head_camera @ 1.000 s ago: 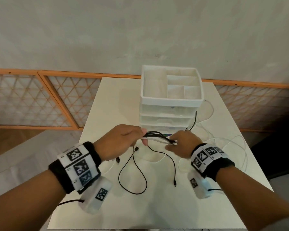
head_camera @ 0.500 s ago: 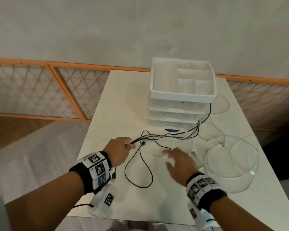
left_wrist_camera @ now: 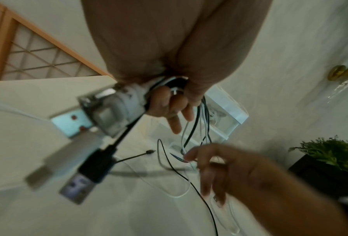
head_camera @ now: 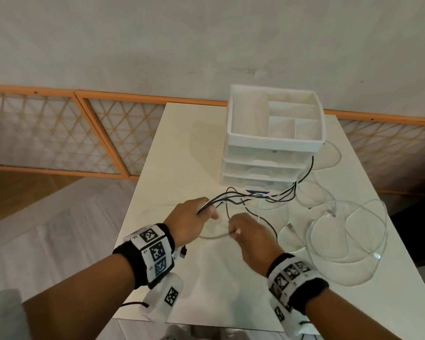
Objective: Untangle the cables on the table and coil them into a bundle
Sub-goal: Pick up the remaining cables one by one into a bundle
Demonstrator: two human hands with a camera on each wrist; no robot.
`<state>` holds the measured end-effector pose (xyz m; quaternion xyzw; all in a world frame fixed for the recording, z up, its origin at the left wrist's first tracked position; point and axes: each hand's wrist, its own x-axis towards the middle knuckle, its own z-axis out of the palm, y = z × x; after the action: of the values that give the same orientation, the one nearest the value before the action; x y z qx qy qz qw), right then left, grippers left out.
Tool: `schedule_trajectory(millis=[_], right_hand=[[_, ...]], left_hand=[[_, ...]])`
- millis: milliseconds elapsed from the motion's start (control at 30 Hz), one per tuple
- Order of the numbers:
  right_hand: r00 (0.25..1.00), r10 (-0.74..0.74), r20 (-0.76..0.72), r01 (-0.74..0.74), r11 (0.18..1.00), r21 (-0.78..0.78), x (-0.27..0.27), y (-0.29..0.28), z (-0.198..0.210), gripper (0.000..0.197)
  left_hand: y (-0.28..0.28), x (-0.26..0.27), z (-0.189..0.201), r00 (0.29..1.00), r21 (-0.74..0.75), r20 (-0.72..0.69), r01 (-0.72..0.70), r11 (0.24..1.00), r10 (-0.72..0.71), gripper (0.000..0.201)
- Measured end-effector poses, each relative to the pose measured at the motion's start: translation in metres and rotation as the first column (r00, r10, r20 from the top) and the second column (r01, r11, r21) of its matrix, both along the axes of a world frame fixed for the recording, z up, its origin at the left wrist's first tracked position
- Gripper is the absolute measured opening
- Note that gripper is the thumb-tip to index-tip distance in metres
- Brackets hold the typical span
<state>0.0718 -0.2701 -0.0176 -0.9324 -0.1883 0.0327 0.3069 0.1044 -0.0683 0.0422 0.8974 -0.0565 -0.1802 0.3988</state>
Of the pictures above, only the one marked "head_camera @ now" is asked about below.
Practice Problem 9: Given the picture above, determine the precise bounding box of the person's right hand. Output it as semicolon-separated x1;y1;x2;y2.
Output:
228;212;288;277

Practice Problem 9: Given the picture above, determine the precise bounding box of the person's left hand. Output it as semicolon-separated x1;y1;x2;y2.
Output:
162;197;220;249

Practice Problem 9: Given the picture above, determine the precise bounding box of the white drawer organizer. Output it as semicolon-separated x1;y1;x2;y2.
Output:
220;84;326;191

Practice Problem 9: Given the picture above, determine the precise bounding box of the person's left forearm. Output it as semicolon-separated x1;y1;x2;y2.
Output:
21;253;142;340

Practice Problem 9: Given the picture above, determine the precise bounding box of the person's right forearm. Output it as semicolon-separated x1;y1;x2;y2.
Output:
304;288;408;340

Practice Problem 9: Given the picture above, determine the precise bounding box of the black wristband with marker tags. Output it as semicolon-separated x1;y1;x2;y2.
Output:
266;253;330;314
112;222;176;290

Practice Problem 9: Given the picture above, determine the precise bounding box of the white table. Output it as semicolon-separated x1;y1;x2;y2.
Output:
112;102;425;340

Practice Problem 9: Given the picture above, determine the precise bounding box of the orange-framed lattice screen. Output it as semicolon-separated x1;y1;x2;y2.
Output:
324;109;425;195
74;90;229;179
0;84;132;180

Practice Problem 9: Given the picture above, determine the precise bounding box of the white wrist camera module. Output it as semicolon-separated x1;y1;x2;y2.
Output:
141;273;184;323
273;303;319;340

